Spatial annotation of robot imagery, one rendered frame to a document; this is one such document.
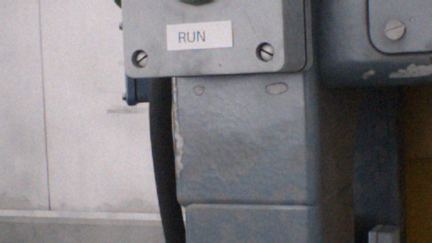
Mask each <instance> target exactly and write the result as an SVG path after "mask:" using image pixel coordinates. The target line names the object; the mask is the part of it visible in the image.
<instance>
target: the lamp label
mask: <svg viewBox="0 0 432 243"><path fill-rule="evenodd" d="M212 47H233V46H232V29H231V20H227V21H217V22H207V23H197V24H168V25H167V51H176V50H188V49H200V48H212Z"/></svg>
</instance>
